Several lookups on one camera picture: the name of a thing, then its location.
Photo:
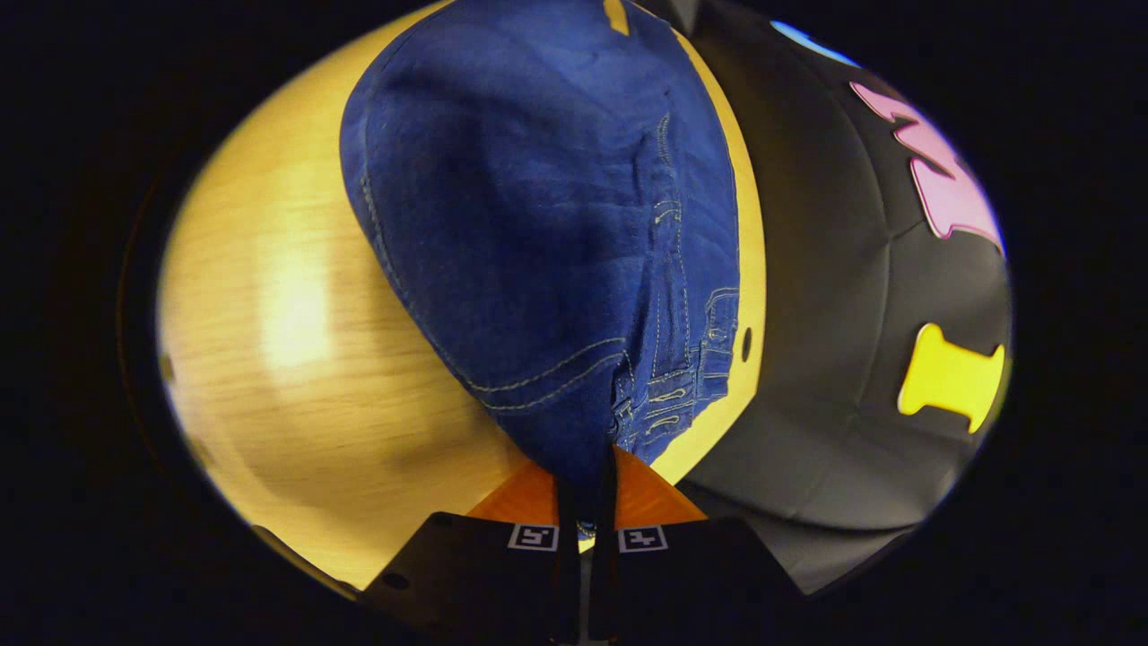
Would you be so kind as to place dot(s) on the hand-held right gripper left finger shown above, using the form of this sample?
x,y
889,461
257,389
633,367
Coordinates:
x,y
484,583

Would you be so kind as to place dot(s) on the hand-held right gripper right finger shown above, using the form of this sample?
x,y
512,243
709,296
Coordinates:
x,y
700,583

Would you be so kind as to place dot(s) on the blue jeans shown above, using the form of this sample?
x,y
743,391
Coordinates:
x,y
538,224

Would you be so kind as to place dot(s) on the black backdrop cloth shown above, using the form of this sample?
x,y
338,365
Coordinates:
x,y
825,314

